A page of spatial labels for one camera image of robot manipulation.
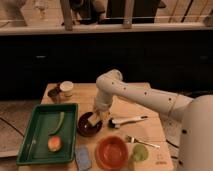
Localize white eraser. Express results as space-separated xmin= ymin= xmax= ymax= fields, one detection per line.
xmin=88 ymin=114 xmax=100 ymax=125

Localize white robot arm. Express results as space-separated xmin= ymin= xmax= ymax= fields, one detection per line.
xmin=94 ymin=69 xmax=213 ymax=171

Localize dark purple bowl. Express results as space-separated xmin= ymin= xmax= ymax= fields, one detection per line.
xmin=77 ymin=112 xmax=102 ymax=137

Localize orange red bowl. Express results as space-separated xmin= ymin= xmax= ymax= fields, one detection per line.
xmin=95 ymin=136 xmax=128 ymax=171

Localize silver fork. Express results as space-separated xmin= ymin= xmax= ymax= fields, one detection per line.
xmin=125 ymin=135 xmax=160 ymax=148

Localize blue sponge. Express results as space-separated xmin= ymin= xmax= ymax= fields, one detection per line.
xmin=75 ymin=146 xmax=92 ymax=171

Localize dark brown cup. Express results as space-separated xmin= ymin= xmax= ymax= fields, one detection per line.
xmin=48 ymin=88 xmax=60 ymax=103

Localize orange peach fruit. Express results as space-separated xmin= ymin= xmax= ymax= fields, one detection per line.
xmin=48 ymin=136 xmax=62 ymax=152

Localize green plastic tray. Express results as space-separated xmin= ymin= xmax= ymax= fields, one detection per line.
xmin=17 ymin=103 xmax=78 ymax=166

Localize wooden railing shelf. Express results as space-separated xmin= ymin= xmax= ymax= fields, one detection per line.
xmin=0 ymin=0 xmax=213 ymax=35

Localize white handled brush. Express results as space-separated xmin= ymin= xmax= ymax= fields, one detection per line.
xmin=108 ymin=116 xmax=147 ymax=129

